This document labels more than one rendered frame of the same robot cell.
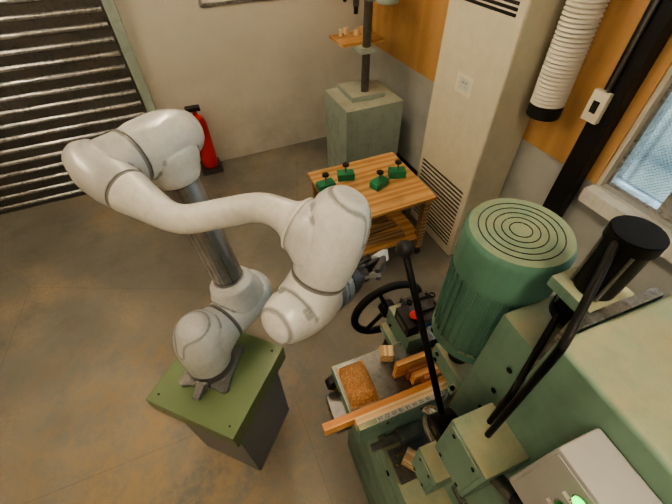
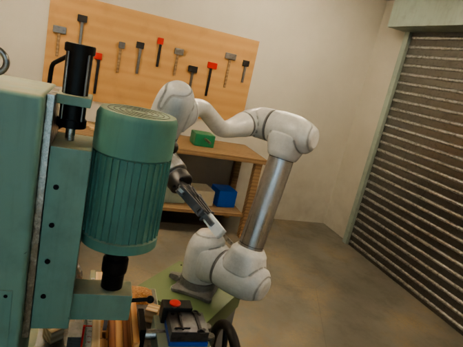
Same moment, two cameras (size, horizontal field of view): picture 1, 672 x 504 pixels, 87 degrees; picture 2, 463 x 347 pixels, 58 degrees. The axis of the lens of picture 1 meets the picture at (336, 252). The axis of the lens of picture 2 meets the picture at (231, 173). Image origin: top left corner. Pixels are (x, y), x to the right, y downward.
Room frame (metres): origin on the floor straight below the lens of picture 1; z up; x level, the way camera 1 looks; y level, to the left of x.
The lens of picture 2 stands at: (0.66, -1.21, 1.64)
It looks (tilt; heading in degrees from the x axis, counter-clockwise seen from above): 14 degrees down; 91
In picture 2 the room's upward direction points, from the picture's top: 13 degrees clockwise
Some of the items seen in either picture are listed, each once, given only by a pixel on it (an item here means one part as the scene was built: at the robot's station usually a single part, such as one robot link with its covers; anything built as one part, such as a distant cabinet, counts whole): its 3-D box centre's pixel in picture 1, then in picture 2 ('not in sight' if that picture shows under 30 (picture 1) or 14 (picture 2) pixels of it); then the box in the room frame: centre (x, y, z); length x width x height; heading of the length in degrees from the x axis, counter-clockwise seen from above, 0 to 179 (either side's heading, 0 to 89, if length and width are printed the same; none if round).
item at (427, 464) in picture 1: (439, 464); not in sight; (0.19, -0.22, 1.02); 0.09 x 0.07 x 0.12; 110
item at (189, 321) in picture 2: (417, 311); (184, 320); (0.60, -0.25, 0.99); 0.13 x 0.11 x 0.06; 110
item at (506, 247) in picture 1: (491, 287); (128, 178); (0.42, -0.30, 1.35); 0.18 x 0.18 x 0.31
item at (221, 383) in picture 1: (209, 367); (193, 280); (0.57, 0.46, 0.72); 0.22 x 0.18 x 0.06; 170
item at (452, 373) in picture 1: (457, 370); (100, 301); (0.40, -0.31, 1.03); 0.14 x 0.07 x 0.09; 20
